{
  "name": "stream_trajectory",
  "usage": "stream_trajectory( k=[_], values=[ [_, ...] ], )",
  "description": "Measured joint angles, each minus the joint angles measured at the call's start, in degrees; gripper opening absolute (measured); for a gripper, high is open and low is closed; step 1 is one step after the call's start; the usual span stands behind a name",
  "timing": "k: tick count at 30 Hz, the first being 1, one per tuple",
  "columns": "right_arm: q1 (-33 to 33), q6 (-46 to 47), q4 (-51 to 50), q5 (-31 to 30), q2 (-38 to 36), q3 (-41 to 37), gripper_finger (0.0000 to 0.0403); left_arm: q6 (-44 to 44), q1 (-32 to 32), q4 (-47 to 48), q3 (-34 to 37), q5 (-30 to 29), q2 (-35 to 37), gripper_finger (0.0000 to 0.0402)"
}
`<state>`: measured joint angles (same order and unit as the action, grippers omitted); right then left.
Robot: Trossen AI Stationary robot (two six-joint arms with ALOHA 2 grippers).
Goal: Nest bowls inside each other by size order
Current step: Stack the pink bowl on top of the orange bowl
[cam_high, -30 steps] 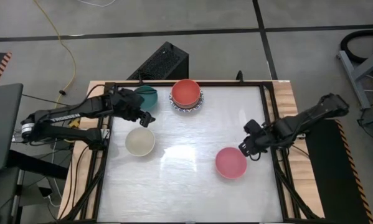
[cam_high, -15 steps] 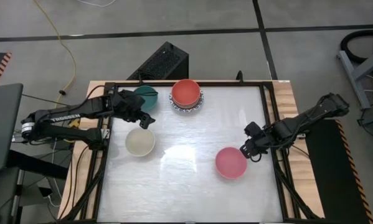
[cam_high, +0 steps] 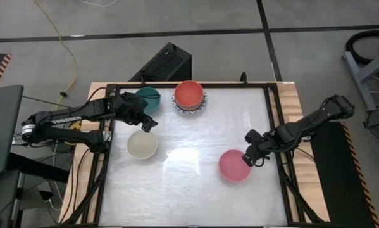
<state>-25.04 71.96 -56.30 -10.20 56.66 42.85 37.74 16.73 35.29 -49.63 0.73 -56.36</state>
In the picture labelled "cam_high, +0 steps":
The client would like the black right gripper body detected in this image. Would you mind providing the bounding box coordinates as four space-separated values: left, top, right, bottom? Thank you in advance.
244 129 272 156

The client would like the teal plastic bowl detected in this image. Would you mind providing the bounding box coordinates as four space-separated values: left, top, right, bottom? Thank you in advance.
134 87 162 114

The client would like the thin white floor cable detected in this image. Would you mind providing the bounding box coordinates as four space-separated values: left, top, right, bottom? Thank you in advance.
78 0 119 8

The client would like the large black hazard-striped mat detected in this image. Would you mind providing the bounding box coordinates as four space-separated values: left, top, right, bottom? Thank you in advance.
304 121 379 228

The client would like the blue patterned paper bowl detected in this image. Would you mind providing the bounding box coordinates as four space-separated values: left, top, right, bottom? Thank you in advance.
171 91 208 116

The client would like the black aluminium table frame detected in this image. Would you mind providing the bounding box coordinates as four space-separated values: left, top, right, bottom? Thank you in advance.
61 82 329 228

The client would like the cream plastic bowl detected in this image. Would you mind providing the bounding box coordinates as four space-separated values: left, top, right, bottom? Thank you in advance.
127 129 159 160

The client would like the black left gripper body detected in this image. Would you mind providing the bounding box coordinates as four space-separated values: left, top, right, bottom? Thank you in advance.
113 92 152 126

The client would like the grey flat panel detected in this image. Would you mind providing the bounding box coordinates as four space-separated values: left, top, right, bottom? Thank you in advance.
0 84 25 177

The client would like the orange plastic bowl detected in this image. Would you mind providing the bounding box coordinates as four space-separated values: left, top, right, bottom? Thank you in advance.
173 94 206 111

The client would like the coral red plastic bowl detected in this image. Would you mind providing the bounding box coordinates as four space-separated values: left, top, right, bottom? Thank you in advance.
173 80 204 108

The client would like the black flexible hose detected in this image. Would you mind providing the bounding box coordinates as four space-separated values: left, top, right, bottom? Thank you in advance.
345 30 379 66

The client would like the black equipment stand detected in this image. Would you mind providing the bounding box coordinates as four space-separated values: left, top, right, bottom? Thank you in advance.
0 151 70 228

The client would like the black perforated computer tower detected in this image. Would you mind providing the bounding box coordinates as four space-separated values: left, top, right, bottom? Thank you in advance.
128 42 193 82

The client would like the pink plastic bowl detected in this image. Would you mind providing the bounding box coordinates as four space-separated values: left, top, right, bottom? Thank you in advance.
218 149 252 184

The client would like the grey metal frame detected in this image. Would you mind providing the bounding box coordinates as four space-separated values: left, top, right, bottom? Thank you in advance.
342 44 379 111

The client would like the wooden table board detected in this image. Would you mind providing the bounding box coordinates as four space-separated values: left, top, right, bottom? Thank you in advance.
58 81 331 224

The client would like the yellow floor cable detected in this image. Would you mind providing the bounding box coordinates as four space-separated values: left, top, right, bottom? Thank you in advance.
33 0 79 110

